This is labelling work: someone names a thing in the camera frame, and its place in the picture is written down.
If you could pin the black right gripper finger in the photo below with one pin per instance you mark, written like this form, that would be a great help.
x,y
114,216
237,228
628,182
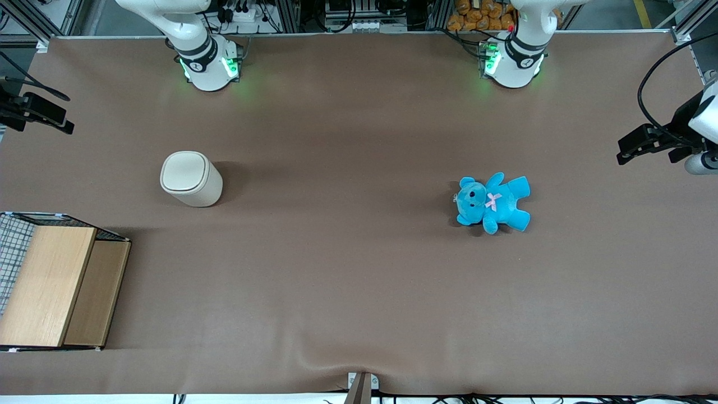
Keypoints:
x,y
45,109
64,128

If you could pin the blue teddy bear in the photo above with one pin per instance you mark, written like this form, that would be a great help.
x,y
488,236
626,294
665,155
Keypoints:
x,y
493,203

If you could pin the aluminium frame post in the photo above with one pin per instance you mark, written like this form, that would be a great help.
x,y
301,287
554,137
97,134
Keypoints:
x,y
33,19
693,22

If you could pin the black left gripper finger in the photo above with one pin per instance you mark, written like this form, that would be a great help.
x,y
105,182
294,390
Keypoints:
x,y
645,151
639,137

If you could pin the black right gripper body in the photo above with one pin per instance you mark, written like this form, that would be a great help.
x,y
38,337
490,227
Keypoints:
x,y
11,111

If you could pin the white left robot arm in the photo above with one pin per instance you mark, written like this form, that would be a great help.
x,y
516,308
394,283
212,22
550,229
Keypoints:
x,y
516,62

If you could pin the brown table cloth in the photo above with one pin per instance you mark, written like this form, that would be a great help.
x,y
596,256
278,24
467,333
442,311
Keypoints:
x,y
359,269

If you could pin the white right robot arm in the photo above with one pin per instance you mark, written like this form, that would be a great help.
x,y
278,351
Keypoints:
x,y
205,67

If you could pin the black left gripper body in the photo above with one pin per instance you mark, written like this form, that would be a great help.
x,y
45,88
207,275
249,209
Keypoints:
x,y
681,124

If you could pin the cream lidded trash can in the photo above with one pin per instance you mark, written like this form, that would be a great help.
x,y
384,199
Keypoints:
x,y
190,179

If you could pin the white power strip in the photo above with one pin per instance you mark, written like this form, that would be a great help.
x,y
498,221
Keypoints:
x,y
244,14

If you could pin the orange plush toys pile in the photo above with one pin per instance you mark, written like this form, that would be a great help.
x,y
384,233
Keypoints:
x,y
477,17

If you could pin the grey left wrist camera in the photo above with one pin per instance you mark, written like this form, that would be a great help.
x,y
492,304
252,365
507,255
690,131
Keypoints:
x,y
701,164

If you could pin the grey metal camera bracket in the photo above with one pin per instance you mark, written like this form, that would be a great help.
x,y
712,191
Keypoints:
x,y
362,387

